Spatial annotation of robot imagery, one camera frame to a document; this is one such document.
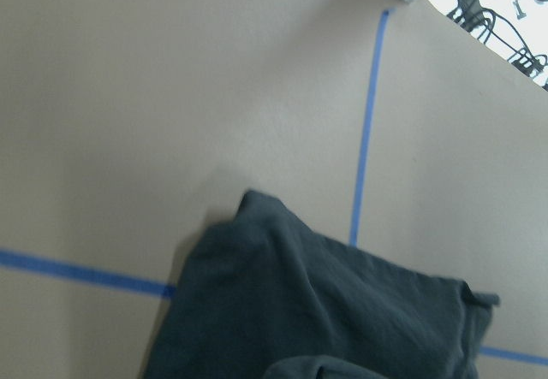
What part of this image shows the black t-shirt with logo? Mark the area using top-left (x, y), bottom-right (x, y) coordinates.
top-left (144, 191), bottom-right (500, 378)

